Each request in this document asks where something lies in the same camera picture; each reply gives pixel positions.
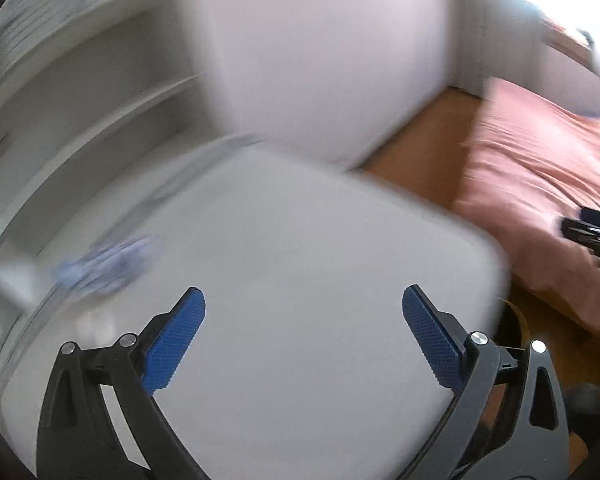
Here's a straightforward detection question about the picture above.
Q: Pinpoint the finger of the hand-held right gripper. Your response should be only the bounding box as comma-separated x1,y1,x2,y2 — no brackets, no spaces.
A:
561,206,600,272

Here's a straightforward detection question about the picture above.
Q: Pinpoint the black bin with gold rim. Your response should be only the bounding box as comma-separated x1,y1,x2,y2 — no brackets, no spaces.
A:
495,297,533,356

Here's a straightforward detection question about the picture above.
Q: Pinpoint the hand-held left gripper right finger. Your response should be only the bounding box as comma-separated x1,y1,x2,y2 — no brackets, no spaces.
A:
401,284,572,480

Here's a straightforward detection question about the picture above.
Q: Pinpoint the white shelf unit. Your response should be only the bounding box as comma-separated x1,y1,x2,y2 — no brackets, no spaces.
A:
0,0,221,376

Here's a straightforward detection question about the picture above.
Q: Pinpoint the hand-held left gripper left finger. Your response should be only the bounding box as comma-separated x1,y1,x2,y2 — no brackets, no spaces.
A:
35,286,207,480

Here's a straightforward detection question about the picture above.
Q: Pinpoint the blue cloth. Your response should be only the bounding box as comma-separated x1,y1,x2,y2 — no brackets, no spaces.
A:
55,234,161,296

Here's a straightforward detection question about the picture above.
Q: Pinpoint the pink blanket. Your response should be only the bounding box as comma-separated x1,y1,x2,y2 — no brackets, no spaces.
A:
452,77,600,341

